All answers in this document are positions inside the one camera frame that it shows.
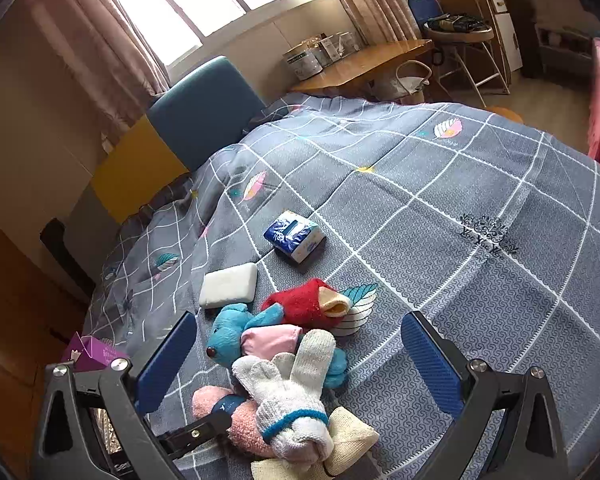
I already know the blue tissue pack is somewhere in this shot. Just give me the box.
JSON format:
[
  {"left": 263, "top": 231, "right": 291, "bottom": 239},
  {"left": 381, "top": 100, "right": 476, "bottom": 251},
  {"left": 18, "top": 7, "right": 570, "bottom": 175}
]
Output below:
[{"left": 263, "top": 210, "right": 325, "bottom": 263}]

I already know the white basket bag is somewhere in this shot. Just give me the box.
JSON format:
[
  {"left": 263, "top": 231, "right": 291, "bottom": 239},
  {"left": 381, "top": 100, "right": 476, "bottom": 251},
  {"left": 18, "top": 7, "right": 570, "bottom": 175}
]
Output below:
[{"left": 373, "top": 60, "right": 432, "bottom": 105}]

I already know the grey checked bed quilt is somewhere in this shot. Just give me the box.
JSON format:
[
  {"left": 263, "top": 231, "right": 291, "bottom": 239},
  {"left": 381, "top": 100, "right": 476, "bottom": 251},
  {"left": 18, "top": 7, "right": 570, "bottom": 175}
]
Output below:
[{"left": 84, "top": 94, "right": 600, "bottom": 479}]

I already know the white cabinet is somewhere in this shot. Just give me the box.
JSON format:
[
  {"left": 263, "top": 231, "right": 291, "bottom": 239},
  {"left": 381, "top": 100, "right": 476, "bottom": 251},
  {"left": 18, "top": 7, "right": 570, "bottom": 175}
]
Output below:
[{"left": 490, "top": 0, "right": 522, "bottom": 72}]

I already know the cream cloth pouch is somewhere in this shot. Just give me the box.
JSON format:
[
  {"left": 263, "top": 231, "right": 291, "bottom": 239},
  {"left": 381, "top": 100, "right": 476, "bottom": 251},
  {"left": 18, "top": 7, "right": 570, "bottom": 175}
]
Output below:
[{"left": 251, "top": 406, "right": 379, "bottom": 480}]

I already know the white knit glove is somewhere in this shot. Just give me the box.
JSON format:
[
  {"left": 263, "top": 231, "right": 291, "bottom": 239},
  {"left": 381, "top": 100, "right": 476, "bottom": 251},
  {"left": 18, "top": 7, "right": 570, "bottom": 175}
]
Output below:
[{"left": 232, "top": 330, "right": 336, "bottom": 470}]

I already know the left pink curtain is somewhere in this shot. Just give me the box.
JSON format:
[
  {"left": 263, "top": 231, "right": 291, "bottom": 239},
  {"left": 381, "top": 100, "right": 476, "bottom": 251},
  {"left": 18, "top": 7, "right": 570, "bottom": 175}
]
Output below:
[{"left": 24, "top": 0, "right": 170, "bottom": 145}]

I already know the blue folding chair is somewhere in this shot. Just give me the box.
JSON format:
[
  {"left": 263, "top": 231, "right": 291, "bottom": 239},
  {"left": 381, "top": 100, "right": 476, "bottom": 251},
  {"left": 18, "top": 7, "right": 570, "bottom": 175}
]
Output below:
[{"left": 406, "top": 0, "right": 510, "bottom": 107}]

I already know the blue plush toy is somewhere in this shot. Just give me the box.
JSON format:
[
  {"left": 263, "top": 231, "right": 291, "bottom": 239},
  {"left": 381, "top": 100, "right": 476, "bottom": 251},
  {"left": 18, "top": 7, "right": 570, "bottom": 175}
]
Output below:
[{"left": 204, "top": 302, "right": 350, "bottom": 391}]

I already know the silver box on desk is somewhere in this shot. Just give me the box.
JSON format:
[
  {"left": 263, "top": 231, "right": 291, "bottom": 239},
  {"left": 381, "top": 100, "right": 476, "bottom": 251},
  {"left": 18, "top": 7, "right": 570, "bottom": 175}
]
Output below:
[{"left": 283, "top": 42, "right": 323, "bottom": 81}]

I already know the red fuzzy sock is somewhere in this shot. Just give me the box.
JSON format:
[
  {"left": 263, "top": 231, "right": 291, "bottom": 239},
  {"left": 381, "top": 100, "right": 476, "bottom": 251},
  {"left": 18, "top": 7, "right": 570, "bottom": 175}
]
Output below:
[{"left": 260, "top": 278, "right": 352, "bottom": 330}]

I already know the blue yellow grey headboard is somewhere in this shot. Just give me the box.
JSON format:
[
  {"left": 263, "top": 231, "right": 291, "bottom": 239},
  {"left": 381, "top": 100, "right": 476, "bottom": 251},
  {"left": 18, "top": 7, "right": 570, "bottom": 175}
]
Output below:
[{"left": 62, "top": 56, "right": 264, "bottom": 274}]

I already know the purple gift bag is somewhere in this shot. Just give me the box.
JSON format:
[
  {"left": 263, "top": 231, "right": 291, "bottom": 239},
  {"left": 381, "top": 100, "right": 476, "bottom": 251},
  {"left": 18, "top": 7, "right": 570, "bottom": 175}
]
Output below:
[{"left": 61, "top": 333, "right": 128, "bottom": 373}]

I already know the wooden desk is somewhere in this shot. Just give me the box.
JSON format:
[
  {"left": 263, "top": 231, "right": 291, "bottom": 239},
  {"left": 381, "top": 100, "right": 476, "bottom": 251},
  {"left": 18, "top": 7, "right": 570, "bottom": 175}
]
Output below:
[{"left": 289, "top": 39, "right": 434, "bottom": 98}]

